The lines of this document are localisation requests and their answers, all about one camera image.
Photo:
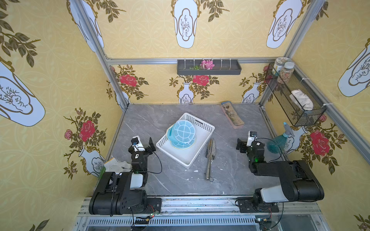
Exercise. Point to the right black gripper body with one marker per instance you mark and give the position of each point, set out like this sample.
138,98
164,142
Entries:
244,146

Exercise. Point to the turquoise mesh laundry bag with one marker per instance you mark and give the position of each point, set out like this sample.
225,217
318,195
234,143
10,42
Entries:
182,134

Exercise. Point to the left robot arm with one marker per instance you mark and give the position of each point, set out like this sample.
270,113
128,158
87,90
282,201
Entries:
123,193

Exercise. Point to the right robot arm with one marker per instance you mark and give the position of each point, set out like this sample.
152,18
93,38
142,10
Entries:
297,181

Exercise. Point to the metal garden trowel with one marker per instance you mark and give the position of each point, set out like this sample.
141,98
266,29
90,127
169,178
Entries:
211,152

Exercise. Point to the teal spray bottle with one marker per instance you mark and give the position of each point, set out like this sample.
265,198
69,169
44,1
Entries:
277,145

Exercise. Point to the white perforated plastic basket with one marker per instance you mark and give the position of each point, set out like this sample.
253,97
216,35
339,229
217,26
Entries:
186,157

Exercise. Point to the white cloth at left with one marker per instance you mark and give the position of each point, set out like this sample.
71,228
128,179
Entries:
113,165

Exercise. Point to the crumpled white cloth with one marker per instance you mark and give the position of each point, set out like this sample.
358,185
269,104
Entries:
301,100

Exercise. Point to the glass jar with grains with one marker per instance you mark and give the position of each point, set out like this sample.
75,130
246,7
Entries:
286,72

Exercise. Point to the pink artificial flower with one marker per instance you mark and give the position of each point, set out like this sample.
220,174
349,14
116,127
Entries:
207,65

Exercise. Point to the glass jar white lid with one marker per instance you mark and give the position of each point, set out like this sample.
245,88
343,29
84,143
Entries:
279,64

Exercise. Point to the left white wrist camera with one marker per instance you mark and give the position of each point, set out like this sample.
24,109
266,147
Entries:
136,140

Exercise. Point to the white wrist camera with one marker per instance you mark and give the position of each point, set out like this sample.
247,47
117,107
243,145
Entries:
136,140
252,136

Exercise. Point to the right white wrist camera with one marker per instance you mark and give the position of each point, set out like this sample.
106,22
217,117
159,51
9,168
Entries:
252,136

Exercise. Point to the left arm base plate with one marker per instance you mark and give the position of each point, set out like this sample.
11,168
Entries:
151,205

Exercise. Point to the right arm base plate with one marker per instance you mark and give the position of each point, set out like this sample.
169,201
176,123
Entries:
250,205

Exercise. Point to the black wire wall basket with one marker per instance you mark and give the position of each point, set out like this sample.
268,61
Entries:
282,92

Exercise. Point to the grey wall shelf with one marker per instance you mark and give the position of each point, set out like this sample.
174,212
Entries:
191,67

